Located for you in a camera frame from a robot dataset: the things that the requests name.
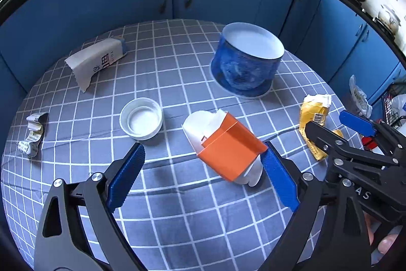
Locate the person's right hand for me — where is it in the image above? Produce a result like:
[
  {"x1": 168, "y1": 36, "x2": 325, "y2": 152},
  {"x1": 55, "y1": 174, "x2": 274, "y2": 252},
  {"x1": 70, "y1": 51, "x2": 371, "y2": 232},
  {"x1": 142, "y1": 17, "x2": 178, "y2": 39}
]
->
[{"x1": 364, "y1": 213, "x2": 398, "y2": 265}]

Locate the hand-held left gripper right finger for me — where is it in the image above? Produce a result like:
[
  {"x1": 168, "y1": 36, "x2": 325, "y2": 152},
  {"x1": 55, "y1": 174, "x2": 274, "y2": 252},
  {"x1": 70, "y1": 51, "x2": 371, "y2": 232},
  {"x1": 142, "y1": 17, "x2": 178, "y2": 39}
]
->
[{"x1": 263, "y1": 141, "x2": 371, "y2": 271}]

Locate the torn white carton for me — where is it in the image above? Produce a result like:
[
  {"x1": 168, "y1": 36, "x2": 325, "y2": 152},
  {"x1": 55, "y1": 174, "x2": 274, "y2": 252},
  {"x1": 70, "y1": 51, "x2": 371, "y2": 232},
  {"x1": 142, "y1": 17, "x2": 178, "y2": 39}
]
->
[{"x1": 64, "y1": 36, "x2": 129, "y2": 93}]

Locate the crumpled paper receipt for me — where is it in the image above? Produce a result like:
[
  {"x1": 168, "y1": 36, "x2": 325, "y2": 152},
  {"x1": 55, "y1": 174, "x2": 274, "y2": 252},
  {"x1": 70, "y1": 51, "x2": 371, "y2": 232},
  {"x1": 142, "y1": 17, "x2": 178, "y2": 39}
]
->
[{"x1": 17, "y1": 112, "x2": 49, "y2": 159}]

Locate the clear plastic bin liner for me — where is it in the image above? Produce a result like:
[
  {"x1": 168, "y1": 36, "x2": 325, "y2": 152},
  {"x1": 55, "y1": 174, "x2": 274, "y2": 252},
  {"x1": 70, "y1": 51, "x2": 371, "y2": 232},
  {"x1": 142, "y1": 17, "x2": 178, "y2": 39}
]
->
[{"x1": 349, "y1": 75, "x2": 374, "y2": 118}]

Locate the orange and white box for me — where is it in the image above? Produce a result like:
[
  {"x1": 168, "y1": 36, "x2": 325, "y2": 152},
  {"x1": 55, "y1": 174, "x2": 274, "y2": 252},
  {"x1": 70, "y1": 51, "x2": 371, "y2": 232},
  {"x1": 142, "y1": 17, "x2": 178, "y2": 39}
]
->
[{"x1": 182, "y1": 110, "x2": 268, "y2": 187}]

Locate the white bottle cap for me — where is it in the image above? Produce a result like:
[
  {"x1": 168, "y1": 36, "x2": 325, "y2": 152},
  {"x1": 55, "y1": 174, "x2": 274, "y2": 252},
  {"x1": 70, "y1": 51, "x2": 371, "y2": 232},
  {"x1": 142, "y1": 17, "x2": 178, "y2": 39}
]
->
[{"x1": 120, "y1": 97, "x2": 164, "y2": 141}]

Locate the yellow packet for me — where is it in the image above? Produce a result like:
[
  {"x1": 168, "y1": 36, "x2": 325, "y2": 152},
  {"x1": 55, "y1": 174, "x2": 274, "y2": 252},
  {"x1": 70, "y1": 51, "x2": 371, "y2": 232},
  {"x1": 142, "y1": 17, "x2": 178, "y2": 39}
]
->
[{"x1": 299, "y1": 94, "x2": 345, "y2": 162}]

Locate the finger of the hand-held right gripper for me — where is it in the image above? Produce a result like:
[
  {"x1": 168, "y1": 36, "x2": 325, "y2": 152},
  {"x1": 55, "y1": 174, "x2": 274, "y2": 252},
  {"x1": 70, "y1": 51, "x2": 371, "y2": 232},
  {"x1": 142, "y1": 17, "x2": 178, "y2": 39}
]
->
[
  {"x1": 339, "y1": 110, "x2": 406, "y2": 160},
  {"x1": 304, "y1": 120, "x2": 398, "y2": 167}
]

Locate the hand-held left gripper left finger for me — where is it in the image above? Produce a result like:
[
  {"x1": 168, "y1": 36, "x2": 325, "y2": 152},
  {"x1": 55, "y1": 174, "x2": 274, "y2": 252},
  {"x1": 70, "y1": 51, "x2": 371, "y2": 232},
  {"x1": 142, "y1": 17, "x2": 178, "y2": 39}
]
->
[{"x1": 34, "y1": 141, "x2": 146, "y2": 271}]

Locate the white ceramic pot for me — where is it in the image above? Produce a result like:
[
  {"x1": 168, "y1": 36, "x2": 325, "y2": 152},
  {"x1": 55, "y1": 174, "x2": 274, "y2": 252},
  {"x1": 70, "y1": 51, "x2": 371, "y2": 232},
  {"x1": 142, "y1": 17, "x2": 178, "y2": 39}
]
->
[{"x1": 377, "y1": 4, "x2": 401, "y2": 34}]

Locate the round table with checkered cloth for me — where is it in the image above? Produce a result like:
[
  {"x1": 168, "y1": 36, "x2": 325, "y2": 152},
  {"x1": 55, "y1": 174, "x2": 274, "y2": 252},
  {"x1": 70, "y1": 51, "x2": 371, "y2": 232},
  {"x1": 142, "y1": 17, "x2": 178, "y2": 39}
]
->
[{"x1": 0, "y1": 20, "x2": 365, "y2": 271}]

